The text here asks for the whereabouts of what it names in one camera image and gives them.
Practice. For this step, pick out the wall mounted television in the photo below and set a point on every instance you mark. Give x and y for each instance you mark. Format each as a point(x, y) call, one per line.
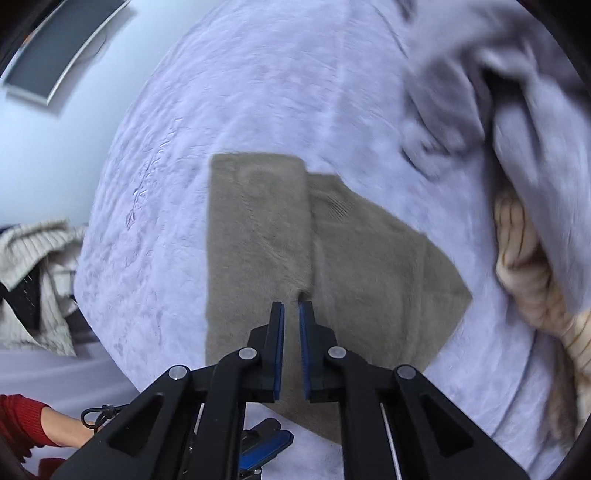
point(56, 45)

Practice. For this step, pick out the white striped cloth pile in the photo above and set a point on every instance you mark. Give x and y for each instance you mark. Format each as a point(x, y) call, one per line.
point(38, 266)

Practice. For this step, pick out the olive knit sweater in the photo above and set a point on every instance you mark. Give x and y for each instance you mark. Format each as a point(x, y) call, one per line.
point(278, 233)

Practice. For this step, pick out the red sleeved left forearm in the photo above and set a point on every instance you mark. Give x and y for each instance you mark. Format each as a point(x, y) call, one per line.
point(28, 424)

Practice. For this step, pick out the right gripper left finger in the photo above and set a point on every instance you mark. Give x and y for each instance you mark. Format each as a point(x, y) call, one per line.
point(188, 424)

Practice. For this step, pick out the grey knit garment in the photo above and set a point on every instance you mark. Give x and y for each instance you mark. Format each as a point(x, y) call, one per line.
point(488, 72)

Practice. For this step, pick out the white embossed bedspread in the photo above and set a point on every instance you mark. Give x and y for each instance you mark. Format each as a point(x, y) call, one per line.
point(320, 80)

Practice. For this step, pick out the cream striped garment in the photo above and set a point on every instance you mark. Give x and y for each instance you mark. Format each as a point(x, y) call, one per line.
point(524, 271)

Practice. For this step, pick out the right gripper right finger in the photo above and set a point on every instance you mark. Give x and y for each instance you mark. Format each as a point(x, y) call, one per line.
point(395, 424)

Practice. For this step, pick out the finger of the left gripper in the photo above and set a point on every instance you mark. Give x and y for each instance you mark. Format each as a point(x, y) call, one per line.
point(266, 450)
point(267, 428)

